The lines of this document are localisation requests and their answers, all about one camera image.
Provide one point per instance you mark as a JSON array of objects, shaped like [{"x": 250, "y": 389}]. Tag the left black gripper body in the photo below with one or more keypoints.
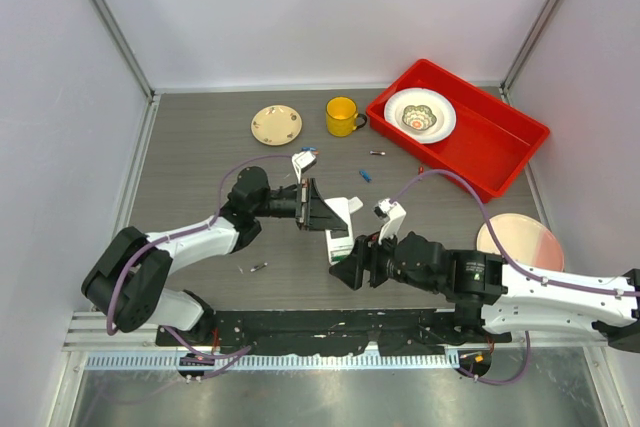
[{"x": 303, "y": 212}]

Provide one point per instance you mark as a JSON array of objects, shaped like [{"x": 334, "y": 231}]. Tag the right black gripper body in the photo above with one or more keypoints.
[{"x": 384, "y": 264}]

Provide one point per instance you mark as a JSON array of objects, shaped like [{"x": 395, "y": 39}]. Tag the green battery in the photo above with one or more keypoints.
[{"x": 337, "y": 259}]

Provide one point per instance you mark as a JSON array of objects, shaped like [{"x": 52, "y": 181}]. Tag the white remote control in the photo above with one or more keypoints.
[{"x": 341, "y": 243}]

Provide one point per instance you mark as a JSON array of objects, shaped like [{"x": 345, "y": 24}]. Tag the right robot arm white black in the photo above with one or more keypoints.
[{"x": 497, "y": 297}]

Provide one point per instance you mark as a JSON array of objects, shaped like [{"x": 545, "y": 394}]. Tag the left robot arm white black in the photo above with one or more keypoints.
[{"x": 127, "y": 283}]

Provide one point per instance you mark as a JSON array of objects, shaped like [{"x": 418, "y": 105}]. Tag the black battery bottom left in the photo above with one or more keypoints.
[{"x": 258, "y": 267}]

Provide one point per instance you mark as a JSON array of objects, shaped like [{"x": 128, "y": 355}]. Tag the cream floral plate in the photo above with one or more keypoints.
[{"x": 276, "y": 125}]

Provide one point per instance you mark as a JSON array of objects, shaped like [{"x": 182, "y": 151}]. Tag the yellow mug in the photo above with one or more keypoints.
[{"x": 343, "y": 117}]

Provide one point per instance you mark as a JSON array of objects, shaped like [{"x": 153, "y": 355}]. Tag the pink rimmed plate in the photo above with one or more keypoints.
[{"x": 528, "y": 241}]

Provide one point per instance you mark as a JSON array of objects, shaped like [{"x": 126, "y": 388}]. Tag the small patterned bowl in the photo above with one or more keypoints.
[{"x": 418, "y": 117}]

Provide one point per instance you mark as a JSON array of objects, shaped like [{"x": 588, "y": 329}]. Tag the white plate in bin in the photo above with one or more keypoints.
[{"x": 441, "y": 107}]

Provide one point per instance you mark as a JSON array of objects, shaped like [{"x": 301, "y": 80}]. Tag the red plastic bin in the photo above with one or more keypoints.
[{"x": 491, "y": 142}]

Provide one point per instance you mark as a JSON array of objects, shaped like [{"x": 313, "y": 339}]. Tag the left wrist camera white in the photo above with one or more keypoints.
[{"x": 302, "y": 162}]

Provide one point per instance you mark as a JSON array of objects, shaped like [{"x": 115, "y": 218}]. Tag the slotted cable duct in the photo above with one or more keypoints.
[{"x": 370, "y": 359}]

